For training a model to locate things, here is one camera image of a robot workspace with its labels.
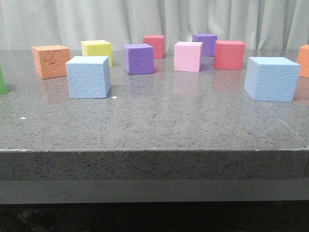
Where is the back purple foam cube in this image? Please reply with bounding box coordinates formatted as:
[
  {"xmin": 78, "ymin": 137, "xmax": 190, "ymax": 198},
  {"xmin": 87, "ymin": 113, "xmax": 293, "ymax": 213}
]
[{"xmin": 192, "ymin": 34, "xmax": 218, "ymax": 57}]

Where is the right red foam cube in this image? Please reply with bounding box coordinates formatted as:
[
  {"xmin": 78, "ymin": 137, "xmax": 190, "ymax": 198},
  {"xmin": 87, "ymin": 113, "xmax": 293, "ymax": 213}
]
[{"xmin": 213, "ymin": 40, "xmax": 245, "ymax": 70}]

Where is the front purple foam cube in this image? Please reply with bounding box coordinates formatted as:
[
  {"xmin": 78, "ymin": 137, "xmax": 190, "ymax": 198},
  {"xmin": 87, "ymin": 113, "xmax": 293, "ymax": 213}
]
[{"xmin": 123, "ymin": 43, "xmax": 155, "ymax": 75}]

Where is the green foam cube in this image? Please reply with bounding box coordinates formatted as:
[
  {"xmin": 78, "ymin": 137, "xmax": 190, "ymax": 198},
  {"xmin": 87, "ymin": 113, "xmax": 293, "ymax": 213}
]
[{"xmin": 0, "ymin": 67, "xmax": 8, "ymax": 94}]

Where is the light blue foam cube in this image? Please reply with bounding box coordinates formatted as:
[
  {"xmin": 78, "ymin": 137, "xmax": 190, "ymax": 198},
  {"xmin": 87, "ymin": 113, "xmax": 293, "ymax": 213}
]
[
  {"xmin": 244, "ymin": 57, "xmax": 300, "ymax": 102},
  {"xmin": 66, "ymin": 56, "xmax": 112, "ymax": 99}
]

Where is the pink foam cube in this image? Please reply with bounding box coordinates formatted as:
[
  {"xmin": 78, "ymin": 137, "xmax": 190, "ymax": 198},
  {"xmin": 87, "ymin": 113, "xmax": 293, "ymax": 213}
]
[{"xmin": 174, "ymin": 42, "xmax": 202, "ymax": 72}]

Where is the back red foam cube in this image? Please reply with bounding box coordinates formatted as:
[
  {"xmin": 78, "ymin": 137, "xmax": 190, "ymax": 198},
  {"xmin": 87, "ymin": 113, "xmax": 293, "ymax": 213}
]
[{"xmin": 143, "ymin": 35, "xmax": 165, "ymax": 58}]

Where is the right orange foam cube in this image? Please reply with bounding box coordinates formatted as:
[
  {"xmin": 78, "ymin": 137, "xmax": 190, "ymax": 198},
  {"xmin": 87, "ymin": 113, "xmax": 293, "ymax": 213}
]
[{"xmin": 297, "ymin": 44, "xmax": 309, "ymax": 77}]

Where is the yellow foam cube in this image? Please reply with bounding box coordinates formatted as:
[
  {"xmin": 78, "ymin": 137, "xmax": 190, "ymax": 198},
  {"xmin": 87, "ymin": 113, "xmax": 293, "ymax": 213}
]
[{"xmin": 81, "ymin": 40, "xmax": 113, "ymax": 67}]

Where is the orange foam cube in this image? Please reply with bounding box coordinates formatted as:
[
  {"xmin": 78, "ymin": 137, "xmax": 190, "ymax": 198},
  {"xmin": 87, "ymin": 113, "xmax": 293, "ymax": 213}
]
[
  {"xmin": 32, "ymin": 45, "xmax": 70, "ymax": 79},
  {"xmin": 297, "ymin": 44, "xmax": 309, "ymax": 77}
]

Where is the left orange foam cube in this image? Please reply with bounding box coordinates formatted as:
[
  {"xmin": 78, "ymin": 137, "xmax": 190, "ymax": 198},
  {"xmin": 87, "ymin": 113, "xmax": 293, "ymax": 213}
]
[{"xmin": 32, "ymin": 45, "xmax": 70, "ymax": 79}]

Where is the purple foam cube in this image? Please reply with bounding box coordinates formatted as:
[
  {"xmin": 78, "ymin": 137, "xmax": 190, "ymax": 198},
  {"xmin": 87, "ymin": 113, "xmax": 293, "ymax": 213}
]
[
  {"xmin": 192, "ymin": 34, "xmax": 218, "ymax": 57},
  {"xmin": 123, "ymin": 43, "xmax": 155, "ymax": 75}
]

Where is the red foam cube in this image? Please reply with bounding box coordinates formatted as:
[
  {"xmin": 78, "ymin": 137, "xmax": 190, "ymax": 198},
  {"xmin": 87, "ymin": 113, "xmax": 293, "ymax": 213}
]
[
  {"xmin": 213, "ymin": 40, "xmax": 245, "ymax": 70},
  {"xmin": 143, "ymin": 35, "xmax": 165, "ymax": 58}
]

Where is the grey-white curtain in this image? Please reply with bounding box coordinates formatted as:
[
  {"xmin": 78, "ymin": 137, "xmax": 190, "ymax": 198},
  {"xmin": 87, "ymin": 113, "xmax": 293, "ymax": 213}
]
[{"xmin": 0, "ymin": 0, "xmax": 309, "ymax": 50}]

